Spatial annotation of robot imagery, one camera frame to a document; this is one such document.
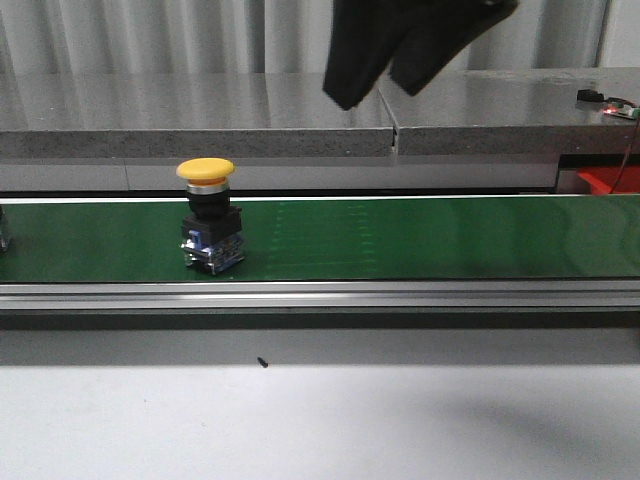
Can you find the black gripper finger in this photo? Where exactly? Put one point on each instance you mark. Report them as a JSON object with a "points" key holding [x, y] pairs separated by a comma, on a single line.
{"points": [[448, 29], [365, 37]]}

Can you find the grey stone right slab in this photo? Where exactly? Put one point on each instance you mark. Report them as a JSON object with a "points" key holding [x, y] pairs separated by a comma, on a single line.
{"points": [[511, 112]]}

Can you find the grey stone slab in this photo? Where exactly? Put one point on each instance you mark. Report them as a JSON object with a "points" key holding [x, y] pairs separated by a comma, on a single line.
{"points": [[182, 115], [511, 112]]}

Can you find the small black sensor box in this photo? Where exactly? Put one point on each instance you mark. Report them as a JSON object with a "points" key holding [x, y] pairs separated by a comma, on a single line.
{"points": [[589, 95]]}

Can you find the green circuit board red LED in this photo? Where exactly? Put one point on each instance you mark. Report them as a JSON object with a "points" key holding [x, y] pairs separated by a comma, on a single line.
{"points": [[622, 110]]}

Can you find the red plastic bin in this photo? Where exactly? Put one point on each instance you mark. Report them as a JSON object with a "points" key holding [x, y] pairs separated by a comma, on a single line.
{"points": [[602, 180]]}

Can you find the green conveyor belt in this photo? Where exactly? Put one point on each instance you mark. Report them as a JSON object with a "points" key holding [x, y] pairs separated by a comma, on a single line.
{"points": [[377, 239]]}

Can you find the grey pleated curtain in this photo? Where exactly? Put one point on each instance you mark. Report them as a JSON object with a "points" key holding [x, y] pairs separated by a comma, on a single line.
{"points": [[134, 37]]}

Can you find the grey stone left slab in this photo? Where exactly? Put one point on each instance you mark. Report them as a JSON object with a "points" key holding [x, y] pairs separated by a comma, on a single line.
{"points": [[182, 115]]}

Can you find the yellow mushroom push button switch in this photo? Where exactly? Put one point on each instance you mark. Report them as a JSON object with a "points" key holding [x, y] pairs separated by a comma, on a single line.
{"points": [[212, 234]]}

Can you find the aluminium conveyor frame rail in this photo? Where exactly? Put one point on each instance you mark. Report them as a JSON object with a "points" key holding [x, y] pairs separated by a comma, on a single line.
{"points": [[298, 305]]}

